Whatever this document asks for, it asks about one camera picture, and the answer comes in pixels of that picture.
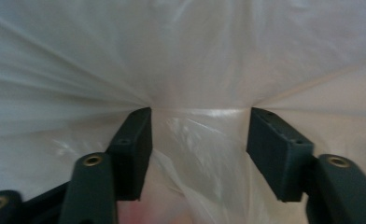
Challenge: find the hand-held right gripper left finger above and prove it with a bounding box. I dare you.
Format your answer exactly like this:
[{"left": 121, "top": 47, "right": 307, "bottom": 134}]
[{"left": 106, "top": 106, "right": 153, "bottom": 202}]

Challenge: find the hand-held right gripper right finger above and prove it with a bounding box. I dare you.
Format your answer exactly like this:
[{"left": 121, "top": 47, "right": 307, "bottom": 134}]
[{"left": 246, "top": 106, "right": 315, "bottom": 203}]

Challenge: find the pink and white plastic bag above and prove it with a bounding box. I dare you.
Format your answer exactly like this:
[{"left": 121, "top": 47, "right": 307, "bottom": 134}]
[{"left": 0, "top": 0, "right": 366, "bottom": 224}]

